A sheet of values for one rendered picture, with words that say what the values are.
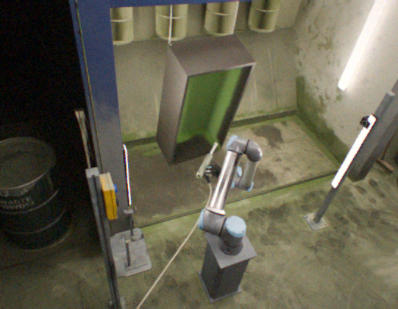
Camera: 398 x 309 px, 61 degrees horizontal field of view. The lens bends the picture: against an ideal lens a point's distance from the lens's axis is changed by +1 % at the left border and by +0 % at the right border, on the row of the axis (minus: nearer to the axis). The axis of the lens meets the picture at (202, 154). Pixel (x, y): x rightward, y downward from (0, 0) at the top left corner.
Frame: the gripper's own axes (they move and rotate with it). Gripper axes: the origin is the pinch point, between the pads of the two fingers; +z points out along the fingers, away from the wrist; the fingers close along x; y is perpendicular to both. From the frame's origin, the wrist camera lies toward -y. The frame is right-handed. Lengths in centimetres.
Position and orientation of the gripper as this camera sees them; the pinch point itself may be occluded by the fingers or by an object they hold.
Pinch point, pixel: (203, 169)
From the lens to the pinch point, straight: 318.4
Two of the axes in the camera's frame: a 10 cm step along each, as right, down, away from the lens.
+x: 3.4, -6.4, 6.9
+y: 3.0, 7.7, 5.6
